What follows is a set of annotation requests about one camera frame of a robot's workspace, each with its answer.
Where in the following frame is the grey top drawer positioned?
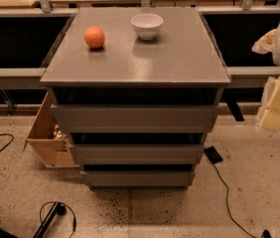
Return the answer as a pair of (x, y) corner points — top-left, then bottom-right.
(51, 104), (218, 133)

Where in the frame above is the grey metal rail frame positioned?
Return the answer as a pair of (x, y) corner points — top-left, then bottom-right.
(0, 0), (280, 114)

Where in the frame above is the grey bottom drawer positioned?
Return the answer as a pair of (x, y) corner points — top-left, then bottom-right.
(80, 171), (195, 187)

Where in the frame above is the black adapter cable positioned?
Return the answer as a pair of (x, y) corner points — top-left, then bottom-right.
(212, 162), (273, 238)

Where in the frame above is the cardboard box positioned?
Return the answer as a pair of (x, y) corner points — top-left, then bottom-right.
(27, 93), (77, 168)

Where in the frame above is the black power adapter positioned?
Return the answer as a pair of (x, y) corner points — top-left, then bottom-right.
(205, 147), (223, 165)

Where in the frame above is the white ceramic bowl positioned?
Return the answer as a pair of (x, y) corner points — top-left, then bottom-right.
(131, 13), (164, 40)

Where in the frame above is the grey drawer cabinet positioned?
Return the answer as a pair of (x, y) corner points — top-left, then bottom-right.
(40, 6), (231, 191)

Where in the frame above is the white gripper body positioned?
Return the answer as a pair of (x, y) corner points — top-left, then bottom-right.
(251, 29), (276, 55)

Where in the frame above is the orange ball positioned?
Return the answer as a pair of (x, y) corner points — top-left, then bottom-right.
(84, 26), (105, 49)

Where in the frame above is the grey drawer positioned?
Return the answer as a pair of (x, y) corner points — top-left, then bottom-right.
(80, 171), (195, 187)
(70, 144), (204, 165)
(51, 104), (218, 133)

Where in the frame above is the black stand with cable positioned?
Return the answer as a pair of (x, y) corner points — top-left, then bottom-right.
(33, 201), (77, 238)

